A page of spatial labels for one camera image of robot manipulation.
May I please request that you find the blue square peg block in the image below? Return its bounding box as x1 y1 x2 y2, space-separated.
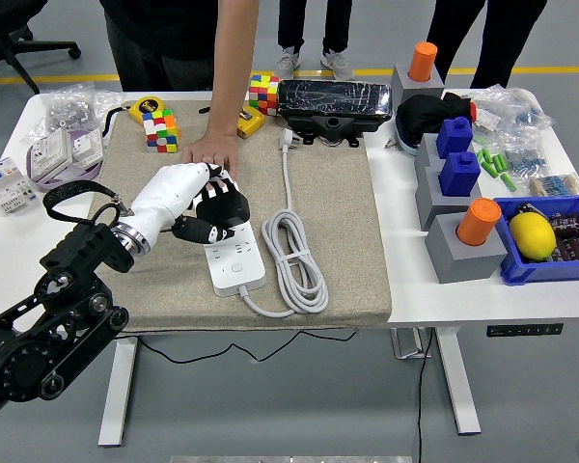
435 116 474 160
438 151 482 198

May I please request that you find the clear bag of screws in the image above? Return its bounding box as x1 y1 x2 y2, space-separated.
21 81 97 146

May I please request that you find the small white socket panel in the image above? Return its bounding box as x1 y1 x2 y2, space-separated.
70 128 103 169

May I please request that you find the grey block with hole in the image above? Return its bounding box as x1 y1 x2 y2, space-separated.
424 211 509 285
389 65 446 107
414 166 483 232
413 133 445 179

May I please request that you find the white table leg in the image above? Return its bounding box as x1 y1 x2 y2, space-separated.
97 335 141 448
433 327 483 436

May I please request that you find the black plastic-wrapped device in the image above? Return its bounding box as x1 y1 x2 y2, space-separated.
275 79 394 149

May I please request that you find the orange cylinder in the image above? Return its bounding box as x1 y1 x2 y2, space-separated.
455 197 502 247
409 41 439 83

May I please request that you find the clear bag of resistors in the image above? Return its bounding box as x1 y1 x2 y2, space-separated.
528 172 579 198

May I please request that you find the thin black adapter cord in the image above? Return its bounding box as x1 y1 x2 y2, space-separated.
137 328 359 364

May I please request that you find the white circuit breaker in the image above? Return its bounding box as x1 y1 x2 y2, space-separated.
0 157 41 213

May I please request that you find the person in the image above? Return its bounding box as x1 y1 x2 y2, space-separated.
275 0 356 82
98 0 221 93
427 0 550 91

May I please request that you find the large white socket panel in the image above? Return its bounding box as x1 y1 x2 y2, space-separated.
31 128 73 182

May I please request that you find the grey-brown fabric mat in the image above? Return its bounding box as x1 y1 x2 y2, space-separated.
89 99 393 334

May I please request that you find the colourful puzzle cube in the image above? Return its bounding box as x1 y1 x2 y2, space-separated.
248 74 281 118
142 108 181 154

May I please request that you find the black power adapter plug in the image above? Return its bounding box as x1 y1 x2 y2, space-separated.
195 190 251 231

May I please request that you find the black table control panel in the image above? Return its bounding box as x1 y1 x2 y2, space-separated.
485 322 565 338

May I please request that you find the black hanging cable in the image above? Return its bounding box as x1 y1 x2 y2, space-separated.
416 327 436 463

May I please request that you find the grey under-table bracket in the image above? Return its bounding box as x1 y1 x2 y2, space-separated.
390 327 433 361

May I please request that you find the white blue-rimmed object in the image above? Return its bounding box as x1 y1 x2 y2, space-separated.
396 127 422 158

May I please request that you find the small clear plastic bag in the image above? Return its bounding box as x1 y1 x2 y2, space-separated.
94 89 126 120

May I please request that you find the clear bag of blue parts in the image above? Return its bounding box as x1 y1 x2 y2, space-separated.
499 129 550 176
470 84 557 146

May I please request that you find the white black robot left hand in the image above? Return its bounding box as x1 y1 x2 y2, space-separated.
127 162 251 247

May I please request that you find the square yellow tape measure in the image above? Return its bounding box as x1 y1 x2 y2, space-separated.
235 105 266 140

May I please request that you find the black cloth bundle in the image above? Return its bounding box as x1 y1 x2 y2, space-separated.
395 91 479 146

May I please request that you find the white power strip cable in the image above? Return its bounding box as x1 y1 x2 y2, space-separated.
239 127 330 319

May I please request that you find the round yellow tape measure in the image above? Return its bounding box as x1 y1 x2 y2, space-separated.
99 95 168 146

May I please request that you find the black office chair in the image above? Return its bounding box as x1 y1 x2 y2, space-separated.
0 0 82 95

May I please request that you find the blue plastic bin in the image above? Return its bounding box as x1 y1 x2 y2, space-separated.
492 194 579 286

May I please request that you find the dark brown capacitor pile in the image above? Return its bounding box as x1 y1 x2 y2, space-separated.
549 211 579 262

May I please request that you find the white power strip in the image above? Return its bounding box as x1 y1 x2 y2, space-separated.
203 178 267 298

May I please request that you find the purple tray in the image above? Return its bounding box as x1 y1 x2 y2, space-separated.
26 128 103 193

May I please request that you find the yellow lemon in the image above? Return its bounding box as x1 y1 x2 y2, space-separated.
508 211 558 262

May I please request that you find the person's left hand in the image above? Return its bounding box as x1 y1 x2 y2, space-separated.
181 130 241 179

